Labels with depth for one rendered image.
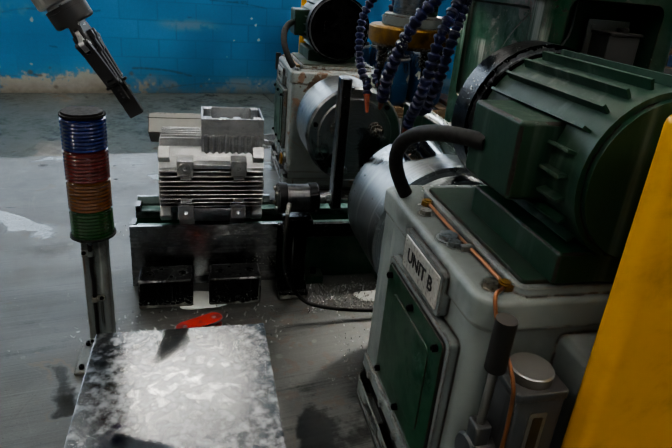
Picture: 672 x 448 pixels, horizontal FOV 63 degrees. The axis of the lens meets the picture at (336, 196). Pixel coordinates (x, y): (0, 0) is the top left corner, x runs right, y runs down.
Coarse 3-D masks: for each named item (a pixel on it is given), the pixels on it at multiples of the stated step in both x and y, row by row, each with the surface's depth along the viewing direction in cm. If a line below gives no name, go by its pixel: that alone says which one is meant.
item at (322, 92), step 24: (312, 96) 143; (336, 96) 135; (360, 96) 136; (312, 120) 136; (360, 120) 138; (384, 120) 140; (312, 144) 138; (360, 144) 141; (384, 144) 142; (360, 168) 143
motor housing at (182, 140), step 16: (176, 128) 109; (192, 128) 110; (160, 144) 105; (176, 144) 106; (192, 144) 106; (176, 160) 104; (208, 160) 106; (224, 160) 106; (160, 176) 102; (176, 176) 102; (192, 176) 103; (208, 176) 104; (224, 176) 105; (240, 176) 105; (256, 176) 106; (160, 192) 104; (176, 192) 104; (192, 192) 105; (208, 192) 106; (224, 192) 106; (240, 192) 107; (256, 192) 108; (176, 208) 108; (208, 208) 107; (224, 208) 108
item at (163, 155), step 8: (160, 152) 102; (168, 152) 102; (256, 152) 106; (160, 160) 103; (168, 160) 103; (256, 160) 107; (160, 208) 107; (168, 208) 107; (256, 208) 111; (160, 216) 106; (168, 216) 107; (256, 216) 111
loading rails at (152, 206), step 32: (160, 224) 111; (192, 224) 109; (224, 224) 110; (256, 224) 111; (320, 224) 116; (160, 256) 109; (192, 256) 111; (224, 256) 112; (256, 256) 114; (320, 256) 119; (352, 256) 120
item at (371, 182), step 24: (432, 144) 93; (384, 168) 90; (408, 168) 86; (432, 168) 83; (456, 168) 82; (360, 192) 93; (384, 192) 85; (360, 216) 91; (384, 216) 83; (360, 240) 93
